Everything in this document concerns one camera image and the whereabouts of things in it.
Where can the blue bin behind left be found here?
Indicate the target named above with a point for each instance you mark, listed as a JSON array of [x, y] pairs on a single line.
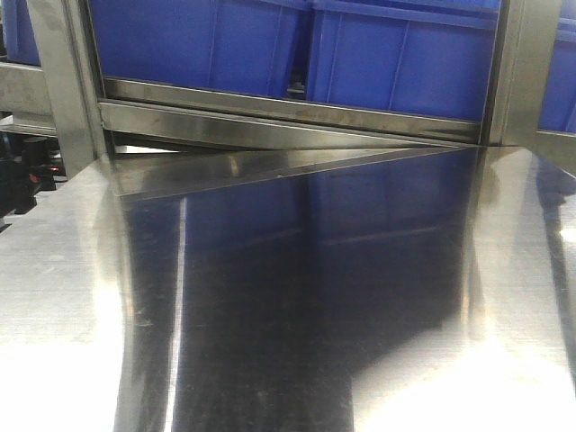
[[239, 46]]

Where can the blue bin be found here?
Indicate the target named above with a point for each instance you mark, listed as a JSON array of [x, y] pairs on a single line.
[[239, 46], [428, 58], [19, 38], [558, 110]]

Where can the blue bin behind right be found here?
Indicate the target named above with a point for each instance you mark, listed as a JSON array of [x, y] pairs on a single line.
[[428, 58]]

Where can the black equipment with red light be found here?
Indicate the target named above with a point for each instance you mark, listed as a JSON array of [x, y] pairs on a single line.
[[29, 165]]

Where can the blue bin far right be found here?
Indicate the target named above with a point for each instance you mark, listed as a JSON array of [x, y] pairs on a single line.
[[558, 110]]

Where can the blue bin far left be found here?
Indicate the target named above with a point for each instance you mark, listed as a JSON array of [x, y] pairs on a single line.
[[19, 38]]

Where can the stainless steel shelf frame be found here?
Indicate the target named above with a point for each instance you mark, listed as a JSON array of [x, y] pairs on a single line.
[[88, 109]]

